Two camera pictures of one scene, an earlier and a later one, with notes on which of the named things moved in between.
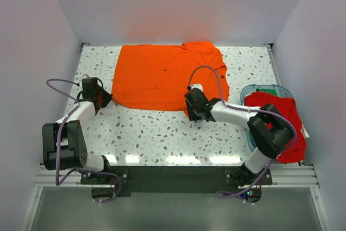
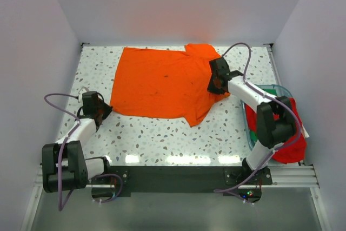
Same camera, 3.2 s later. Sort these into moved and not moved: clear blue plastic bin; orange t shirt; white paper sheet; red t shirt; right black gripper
Moved: orange t shirt; right black gripper
Not moved: red t shirt; clear blue plastic bin; white paper sheet
